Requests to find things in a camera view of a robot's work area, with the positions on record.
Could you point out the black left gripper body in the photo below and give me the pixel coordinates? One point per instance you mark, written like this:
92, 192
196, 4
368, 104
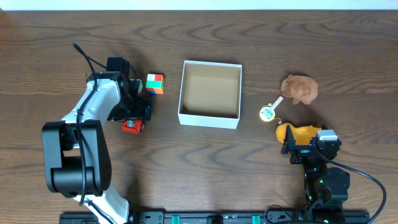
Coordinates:
137, 112

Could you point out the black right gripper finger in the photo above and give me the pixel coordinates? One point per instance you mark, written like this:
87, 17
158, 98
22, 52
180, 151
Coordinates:
289, 141
324, 127

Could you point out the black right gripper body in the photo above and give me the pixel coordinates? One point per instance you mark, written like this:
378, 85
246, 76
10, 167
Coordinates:
302, 151

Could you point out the red toy truck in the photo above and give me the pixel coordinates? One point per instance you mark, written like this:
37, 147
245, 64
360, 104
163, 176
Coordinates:
133, 126

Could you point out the multicoloured puzzle cube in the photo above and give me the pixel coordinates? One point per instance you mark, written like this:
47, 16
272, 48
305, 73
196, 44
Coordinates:
155, 84

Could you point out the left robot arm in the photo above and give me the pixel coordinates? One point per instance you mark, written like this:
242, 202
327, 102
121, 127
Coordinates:
76, 158

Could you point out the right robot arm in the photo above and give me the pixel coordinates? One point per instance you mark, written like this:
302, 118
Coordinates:
326, 188

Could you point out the round wooden rattle toy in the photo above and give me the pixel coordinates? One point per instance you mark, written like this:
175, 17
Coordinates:
267, 112

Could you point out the brown plush toy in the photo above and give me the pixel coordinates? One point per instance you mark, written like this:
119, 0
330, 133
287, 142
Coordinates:
299, 88

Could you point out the white open cardboard box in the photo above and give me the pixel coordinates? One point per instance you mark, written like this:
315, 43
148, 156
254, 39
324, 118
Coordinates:
210, 94

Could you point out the black mounting rail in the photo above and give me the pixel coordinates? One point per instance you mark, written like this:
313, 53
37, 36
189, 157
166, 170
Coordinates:
274, 215

